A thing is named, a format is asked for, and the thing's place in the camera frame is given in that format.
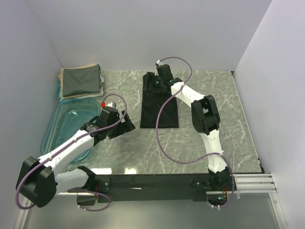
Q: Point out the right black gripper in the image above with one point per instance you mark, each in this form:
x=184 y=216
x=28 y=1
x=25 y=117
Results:
x=151 y=77

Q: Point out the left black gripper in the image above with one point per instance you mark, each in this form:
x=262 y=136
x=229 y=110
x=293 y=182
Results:
x=126 y=126

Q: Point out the black t-shirt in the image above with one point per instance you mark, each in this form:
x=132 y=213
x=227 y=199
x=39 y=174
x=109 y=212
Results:
x=151 y=104

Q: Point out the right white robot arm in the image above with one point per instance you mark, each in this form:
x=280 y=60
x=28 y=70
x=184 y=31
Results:
x=205 y=120

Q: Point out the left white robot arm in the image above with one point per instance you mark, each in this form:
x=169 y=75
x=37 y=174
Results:
x=40 y=180

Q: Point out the teal plastic bin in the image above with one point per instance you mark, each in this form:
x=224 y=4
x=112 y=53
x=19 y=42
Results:
x=69 y=115

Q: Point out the folded grey t-shirt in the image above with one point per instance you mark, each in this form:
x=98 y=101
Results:
x=81 y=80

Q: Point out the black base beam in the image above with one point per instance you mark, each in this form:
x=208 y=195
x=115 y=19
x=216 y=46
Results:
x=137 y=187

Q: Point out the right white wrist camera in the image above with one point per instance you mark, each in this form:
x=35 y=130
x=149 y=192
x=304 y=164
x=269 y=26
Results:
x=158 y=64

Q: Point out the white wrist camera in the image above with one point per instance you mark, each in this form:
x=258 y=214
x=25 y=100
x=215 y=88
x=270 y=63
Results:
x=158 y=64
x=110 y=104

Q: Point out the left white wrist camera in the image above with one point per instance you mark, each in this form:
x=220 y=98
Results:
x=110 y=104

